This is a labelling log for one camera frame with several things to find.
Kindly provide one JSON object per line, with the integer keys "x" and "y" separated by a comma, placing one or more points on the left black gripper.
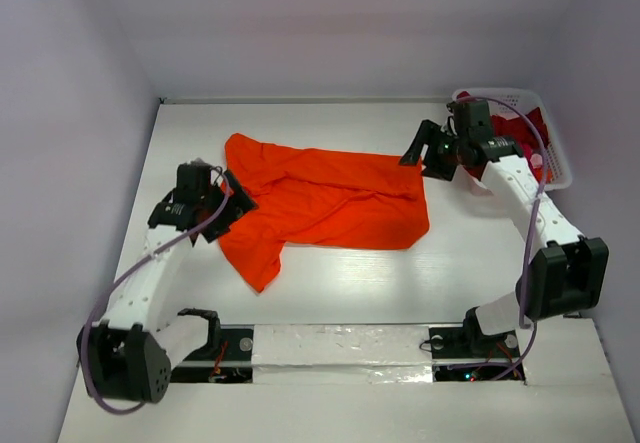
{"x": 242, "y": 205}

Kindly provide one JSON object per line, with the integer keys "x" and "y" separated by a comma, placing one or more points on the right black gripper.
{"x": 435, "y": 155}

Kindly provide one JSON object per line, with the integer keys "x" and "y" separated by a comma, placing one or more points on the orange t shirt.
{"x": 319, "y": 197}

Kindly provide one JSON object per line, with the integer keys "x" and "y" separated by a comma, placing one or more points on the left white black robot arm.
{"x": 135, "y": 335}

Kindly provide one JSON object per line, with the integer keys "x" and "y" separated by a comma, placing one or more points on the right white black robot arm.
{"x": 563, "y": 270}

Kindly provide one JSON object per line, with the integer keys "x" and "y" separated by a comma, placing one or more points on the white plastic basket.
{"x": 555, "y": 173}

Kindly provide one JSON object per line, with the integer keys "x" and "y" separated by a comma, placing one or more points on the dark red t shirt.
{"x": 501, "y": 146}

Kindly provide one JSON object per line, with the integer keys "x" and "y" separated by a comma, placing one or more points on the pink garment in basket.
{"x": 533, "y": 157}

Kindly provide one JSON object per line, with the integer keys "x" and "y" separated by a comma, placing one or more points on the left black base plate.
{"x": 230, "y": 364}

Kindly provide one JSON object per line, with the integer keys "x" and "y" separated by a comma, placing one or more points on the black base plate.
{"x": 230, "y": 364}
{"x": 458, "y": 357}

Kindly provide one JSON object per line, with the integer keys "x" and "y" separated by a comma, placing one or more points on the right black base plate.
{"x": 458, "y": 357}

